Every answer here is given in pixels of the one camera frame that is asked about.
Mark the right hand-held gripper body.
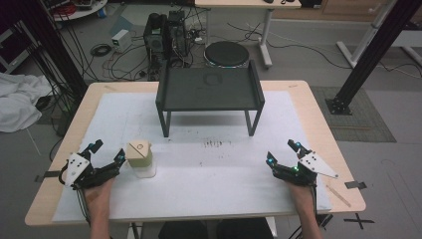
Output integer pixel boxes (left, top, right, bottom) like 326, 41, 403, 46
272, 150, 339, 187

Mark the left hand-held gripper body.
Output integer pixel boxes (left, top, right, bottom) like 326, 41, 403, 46
59, 150, 117, 191

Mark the beige box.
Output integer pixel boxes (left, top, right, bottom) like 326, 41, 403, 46
125, 138, 154, 169

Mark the black shelf rack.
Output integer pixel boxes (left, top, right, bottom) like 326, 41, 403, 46
154, 59, 266, 138

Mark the person's right hand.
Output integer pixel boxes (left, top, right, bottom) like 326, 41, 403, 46
286, 180, 317, 214

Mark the person's left hand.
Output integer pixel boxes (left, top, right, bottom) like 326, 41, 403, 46
83, 176, 116, 214

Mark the black tape strip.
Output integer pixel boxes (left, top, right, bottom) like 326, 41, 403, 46
343, 180, 368, 190
34, 169, 63, 183

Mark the clear plastic tray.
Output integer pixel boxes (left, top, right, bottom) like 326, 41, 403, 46
131, 159, 158, 179

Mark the thin wooden stick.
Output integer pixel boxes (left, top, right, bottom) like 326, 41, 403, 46
325, 183, 352, 208

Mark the wooden table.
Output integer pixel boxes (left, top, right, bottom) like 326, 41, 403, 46
24, 80, 367, 228

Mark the grey floor mat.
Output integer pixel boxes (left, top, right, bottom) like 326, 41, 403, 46
310, 86, 398, 144

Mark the white table mat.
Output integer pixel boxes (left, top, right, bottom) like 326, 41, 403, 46
52, 91, 333, 223

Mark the white cloth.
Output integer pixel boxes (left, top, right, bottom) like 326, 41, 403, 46
0, 72, 55, 134

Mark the small white device box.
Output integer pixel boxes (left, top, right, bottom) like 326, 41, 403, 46
110, 28, 133, 54

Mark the black round stool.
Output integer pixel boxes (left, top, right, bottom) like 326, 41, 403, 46
203, 40, 251, 70

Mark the black computer tower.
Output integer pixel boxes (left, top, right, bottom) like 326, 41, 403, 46
142, 12, 171, 82

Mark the round white table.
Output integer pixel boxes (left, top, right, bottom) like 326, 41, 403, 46
49, 0, 109, 23

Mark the wooden desk with white legs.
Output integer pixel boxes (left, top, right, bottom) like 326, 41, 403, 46
194, 0, 304, 70

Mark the right hand-held gripper cable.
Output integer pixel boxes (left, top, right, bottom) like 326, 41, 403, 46
288, 184, 327, 239

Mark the hand-held gripper cable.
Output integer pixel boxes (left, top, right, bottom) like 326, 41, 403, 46
77, 188, 92, 227
288, 184, 327, 239

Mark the left hand-held gripper cable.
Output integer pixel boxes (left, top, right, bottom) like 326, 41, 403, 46
77, 188, 92, 227

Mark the coiled black cable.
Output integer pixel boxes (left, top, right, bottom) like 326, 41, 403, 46
90, 43, 113, 58

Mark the long black floor cable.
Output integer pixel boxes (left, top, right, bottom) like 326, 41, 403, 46
226, 21, 353, 71

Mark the black metal stand with cables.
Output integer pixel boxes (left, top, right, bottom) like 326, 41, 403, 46
5, 0, 90, 137

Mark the black metal stand post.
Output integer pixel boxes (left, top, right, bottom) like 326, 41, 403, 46
324, 0, 422, 117

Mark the white metal frame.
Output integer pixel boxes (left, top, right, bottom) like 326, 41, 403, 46
335, 0, 422, 70

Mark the open frame computer case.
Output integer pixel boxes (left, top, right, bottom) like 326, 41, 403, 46
166, 9, 193, 68

